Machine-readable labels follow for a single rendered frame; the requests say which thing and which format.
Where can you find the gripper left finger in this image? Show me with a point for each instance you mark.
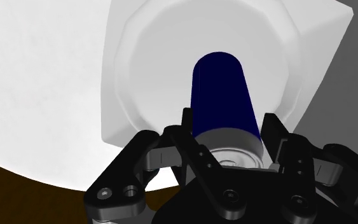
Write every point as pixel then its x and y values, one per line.
pixel 116 186

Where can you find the white round table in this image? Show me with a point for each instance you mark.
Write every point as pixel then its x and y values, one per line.
pixel 42 93

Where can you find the white square dish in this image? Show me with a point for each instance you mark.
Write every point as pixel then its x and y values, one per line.
pixel 154 77

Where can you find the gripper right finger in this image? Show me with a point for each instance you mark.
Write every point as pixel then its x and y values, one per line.
pixel 299 161

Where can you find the dark blue can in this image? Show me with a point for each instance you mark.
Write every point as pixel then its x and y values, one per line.
pixel 220 99

